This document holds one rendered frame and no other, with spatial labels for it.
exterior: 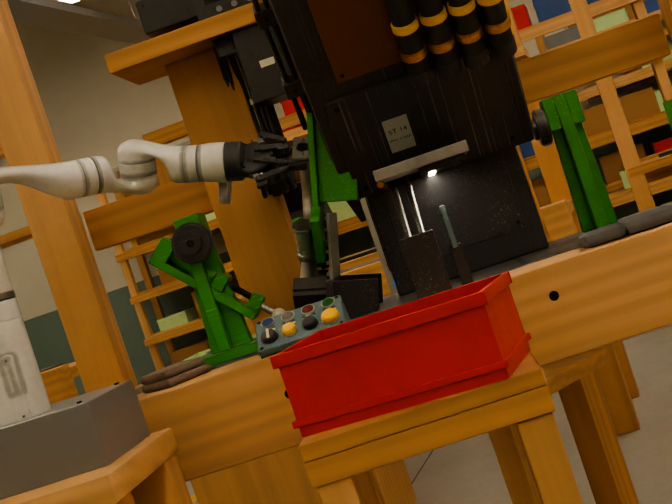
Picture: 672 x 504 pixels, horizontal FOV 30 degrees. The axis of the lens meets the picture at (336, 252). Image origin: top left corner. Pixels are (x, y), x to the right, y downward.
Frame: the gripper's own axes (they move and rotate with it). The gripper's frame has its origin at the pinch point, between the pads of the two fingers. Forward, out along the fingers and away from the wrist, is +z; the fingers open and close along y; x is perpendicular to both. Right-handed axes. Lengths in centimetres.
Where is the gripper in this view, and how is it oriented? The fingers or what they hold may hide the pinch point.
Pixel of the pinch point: (300, 157)
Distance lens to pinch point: 236.5
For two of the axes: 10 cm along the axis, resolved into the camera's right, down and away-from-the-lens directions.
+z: 10.0, -0.5, -0.8
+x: 0.9, 6.6, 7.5
